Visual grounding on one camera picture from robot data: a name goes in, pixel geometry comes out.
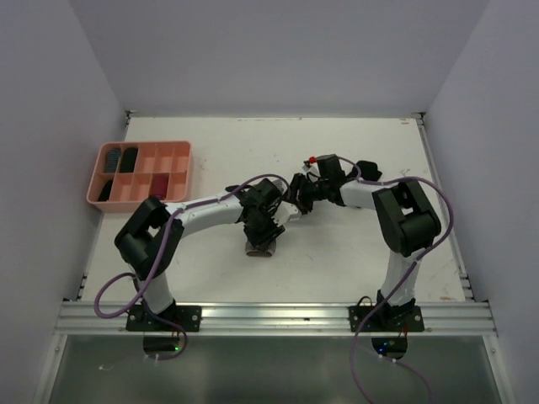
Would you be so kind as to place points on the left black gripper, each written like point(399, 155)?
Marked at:
point(260, 240)

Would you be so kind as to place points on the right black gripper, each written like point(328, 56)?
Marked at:
point(300, 199)

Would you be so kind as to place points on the grey striped underwear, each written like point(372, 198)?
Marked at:
point(268, 252)
point(111, 160)

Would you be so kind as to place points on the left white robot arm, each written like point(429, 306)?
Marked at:
point(149, 239)

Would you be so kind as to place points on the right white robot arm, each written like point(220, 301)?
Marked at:
point(407, 220)

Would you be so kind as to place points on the dark red rolled underwear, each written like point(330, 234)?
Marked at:
point(159, 186)

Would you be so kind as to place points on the grey striped rolled underwear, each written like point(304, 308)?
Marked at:
point(111, 160)

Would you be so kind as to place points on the pink divided organizer tray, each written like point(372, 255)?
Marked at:
point(173, 158)

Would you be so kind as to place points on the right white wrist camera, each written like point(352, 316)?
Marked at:
point(311, 166)

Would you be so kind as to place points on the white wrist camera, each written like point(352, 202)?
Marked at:
point(286, 212)
point(311, 166)

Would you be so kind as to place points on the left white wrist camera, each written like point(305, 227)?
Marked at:
point(286, 212)

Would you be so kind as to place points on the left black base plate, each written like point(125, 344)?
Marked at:
point(164, 317)

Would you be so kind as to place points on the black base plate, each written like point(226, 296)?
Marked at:
point(164, 317)
point(385, 317)

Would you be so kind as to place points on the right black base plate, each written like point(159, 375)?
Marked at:
point(385, 317)

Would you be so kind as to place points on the aluminium mounting rail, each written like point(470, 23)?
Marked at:
point(445, 319)

